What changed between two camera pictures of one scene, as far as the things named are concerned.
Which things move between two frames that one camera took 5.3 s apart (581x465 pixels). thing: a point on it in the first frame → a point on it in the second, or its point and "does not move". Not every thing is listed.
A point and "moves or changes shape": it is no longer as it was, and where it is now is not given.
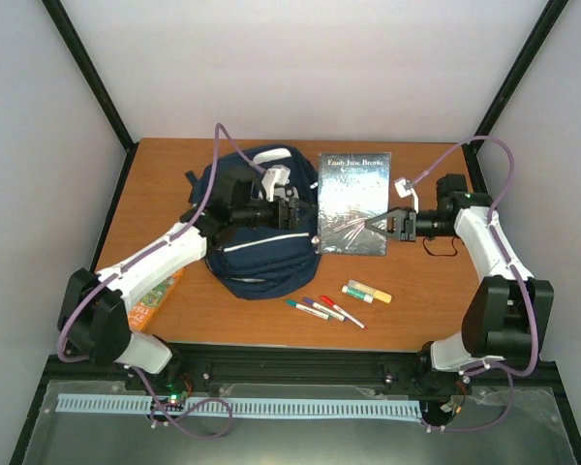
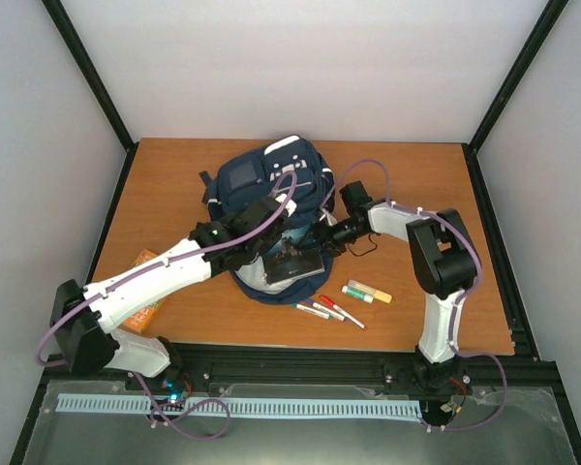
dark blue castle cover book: [352, 188] → [290, 259]
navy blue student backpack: [262, 264] moves or changes shape
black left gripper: [290, 222] → [242, 213]
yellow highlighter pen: [377, 294] does not move
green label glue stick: [357, 294] does not move
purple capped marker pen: [324, 309] does not move
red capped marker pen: [329, 302] does not move
